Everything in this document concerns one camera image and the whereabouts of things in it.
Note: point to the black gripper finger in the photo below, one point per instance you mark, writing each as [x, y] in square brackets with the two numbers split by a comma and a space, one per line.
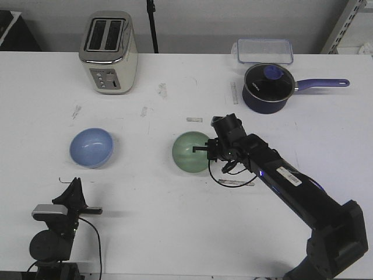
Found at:
[69, 197]
[199, 148]
[81, 203]

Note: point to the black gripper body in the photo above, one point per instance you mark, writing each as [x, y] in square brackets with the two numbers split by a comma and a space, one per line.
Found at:
[225, 146]
[66, 223]

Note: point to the green bowl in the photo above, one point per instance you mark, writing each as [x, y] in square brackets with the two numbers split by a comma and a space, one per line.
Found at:
[183, 155]

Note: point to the blue bowl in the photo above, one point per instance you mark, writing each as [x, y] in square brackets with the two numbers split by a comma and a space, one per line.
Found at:
[92, 147]

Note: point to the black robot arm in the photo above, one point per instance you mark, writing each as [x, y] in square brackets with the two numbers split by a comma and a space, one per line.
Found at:
[52, 248]
[338, 237]

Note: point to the dark blue saucepan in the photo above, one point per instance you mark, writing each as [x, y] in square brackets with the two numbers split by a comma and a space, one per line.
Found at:
[264, 107]

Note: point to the glass pot lid blue knob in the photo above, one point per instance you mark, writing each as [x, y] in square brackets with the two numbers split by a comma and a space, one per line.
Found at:
[269, 82]

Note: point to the clear plastic container blue rim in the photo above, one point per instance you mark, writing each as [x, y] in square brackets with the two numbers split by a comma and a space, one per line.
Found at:
[263, 50]

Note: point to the cream silver two-slot toaster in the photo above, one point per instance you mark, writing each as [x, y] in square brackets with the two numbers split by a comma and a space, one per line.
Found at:
[108, 52]

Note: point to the black tripod pole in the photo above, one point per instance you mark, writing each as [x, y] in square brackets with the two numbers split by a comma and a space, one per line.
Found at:
[150, 7]

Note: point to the white slotted shelf rack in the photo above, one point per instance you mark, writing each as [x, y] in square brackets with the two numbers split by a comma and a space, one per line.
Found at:
[352, 29]

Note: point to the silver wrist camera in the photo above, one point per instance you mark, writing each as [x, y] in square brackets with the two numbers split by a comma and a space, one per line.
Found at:
[49, 212]

